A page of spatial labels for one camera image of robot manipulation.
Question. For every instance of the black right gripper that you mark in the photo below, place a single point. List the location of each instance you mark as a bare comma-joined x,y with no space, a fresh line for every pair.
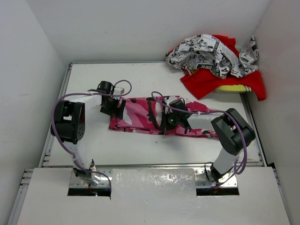
164,124

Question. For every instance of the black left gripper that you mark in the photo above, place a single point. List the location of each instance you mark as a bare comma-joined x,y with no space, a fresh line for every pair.
115,111

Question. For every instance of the pink camouflage trousers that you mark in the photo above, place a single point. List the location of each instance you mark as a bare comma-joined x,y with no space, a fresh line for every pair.
143,115

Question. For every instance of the black white comic print trousers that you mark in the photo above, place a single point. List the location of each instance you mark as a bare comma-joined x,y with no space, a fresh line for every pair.
208,52

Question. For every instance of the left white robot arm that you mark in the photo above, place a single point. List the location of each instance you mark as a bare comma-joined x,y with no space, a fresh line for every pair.
68,125

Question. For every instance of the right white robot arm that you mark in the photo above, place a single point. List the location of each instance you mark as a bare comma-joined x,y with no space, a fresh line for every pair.
225,136

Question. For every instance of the red yellow garment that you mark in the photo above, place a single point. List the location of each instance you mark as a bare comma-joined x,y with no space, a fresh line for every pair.
201,82

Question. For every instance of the white front cover board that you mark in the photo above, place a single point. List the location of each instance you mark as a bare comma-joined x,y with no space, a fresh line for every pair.
153,197

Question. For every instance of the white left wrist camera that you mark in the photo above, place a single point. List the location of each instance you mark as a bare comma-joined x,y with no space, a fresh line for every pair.
118,91

